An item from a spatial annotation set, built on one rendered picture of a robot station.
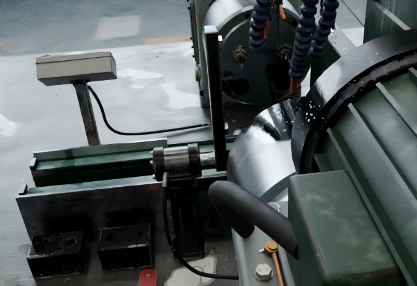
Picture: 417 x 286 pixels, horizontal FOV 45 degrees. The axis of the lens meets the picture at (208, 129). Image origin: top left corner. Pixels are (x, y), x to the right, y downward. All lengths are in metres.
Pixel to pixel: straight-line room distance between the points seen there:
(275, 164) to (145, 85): 1.06
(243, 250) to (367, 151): 0.20
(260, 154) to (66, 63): 0.64
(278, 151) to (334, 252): 0.38
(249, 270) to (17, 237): 0.74
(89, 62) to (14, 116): 0.51
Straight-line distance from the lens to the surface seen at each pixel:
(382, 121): 0.34
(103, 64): 1.16
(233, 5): 1.17
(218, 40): 0.75
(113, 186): 0.98
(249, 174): 0.66
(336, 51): 0.94
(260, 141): 0.68
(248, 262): 0.48
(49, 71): 1.19
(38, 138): 1.47
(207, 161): 0.86
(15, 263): 1.09
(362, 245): 0.28
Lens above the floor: 1.51
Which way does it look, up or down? 32 degrees down
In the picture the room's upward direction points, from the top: 5 degrees counter-clockwise
